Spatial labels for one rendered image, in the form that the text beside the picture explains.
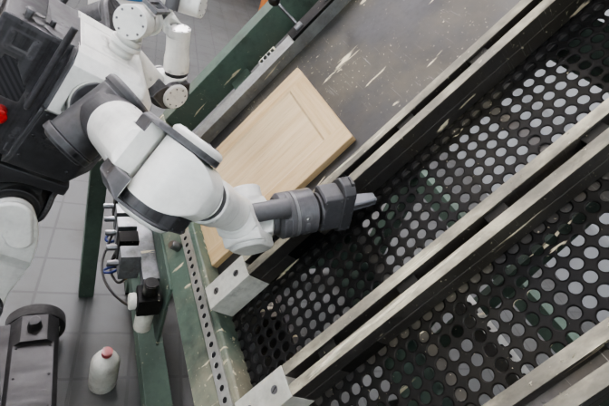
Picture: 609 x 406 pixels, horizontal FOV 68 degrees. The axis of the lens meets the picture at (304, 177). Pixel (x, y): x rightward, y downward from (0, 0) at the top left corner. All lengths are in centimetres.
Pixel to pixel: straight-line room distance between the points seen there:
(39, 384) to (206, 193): 131
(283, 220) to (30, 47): 54
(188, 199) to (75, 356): 155
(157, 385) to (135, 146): 130
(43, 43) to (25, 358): 120
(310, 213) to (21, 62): 58
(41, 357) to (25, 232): 74
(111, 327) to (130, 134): 161
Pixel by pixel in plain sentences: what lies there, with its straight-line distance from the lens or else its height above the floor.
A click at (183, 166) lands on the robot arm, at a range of 59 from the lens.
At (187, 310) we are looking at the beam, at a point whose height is 83.
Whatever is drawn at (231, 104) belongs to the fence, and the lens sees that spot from 146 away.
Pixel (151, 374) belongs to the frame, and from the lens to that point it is 185.
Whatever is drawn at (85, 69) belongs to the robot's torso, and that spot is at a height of 135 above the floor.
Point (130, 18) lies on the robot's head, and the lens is 99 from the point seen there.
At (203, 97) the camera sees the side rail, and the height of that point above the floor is 102.
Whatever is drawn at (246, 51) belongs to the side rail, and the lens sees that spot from 166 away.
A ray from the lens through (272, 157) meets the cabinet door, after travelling 122.
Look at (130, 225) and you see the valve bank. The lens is 146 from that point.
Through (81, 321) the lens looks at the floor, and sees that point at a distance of 219.
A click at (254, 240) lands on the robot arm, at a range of 76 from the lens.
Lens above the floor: 175
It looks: 31 degrees down
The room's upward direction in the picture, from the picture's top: 22 degrees clockwise
